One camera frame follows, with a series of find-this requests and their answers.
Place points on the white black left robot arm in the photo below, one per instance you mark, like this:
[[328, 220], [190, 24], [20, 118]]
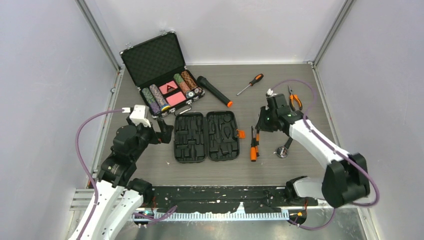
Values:
[[117, 194]]

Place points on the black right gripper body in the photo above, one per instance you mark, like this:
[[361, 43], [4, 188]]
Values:
[[268, 118]]

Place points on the black poker chip case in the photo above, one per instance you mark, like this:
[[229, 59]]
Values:
[[155, 62]]

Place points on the round tape measure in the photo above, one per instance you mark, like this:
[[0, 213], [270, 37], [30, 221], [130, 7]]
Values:
[[282, 151]]

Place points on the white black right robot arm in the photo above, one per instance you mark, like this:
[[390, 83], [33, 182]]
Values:
[[346, 176]]

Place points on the pink card deck upper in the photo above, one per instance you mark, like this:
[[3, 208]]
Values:
[[169, 87]]

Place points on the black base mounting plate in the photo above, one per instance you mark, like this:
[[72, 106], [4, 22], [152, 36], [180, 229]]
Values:
[[222, 199]]

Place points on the orange case latch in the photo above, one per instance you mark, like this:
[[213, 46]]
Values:
[[240, 134]]

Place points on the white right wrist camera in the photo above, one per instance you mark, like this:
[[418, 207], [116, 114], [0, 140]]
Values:
[[270, 93]]

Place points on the black plastic tool case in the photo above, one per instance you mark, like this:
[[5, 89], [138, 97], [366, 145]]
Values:
[[213, 136]]

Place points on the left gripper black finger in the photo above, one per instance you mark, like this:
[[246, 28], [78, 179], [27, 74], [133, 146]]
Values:
[[164, 128], [164, 137]]

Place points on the pink card deck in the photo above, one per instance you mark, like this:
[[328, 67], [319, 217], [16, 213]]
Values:
[[176, 98], [169, 87]]

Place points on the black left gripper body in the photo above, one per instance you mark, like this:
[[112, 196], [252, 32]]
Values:
[[147, 135]]

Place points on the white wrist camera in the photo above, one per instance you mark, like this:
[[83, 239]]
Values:
[[138, 115], [270, 93]]

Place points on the black orange medium screwdriver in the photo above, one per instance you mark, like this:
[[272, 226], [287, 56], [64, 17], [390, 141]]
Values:
[[255, 80]]

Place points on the pink card deck lower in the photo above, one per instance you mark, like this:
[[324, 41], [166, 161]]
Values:
[[176, 98]]

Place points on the orange handled pliers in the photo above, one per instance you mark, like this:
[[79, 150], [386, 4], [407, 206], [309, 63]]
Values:
[[293, 98]]

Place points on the long black orange screwdriver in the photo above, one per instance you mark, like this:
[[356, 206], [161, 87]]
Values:
[[253, 157]]

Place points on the black orange flashlight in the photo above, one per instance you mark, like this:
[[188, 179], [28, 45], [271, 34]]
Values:
[[204, 83]]

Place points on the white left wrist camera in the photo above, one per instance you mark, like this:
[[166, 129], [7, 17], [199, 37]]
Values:
[[138, 115]]

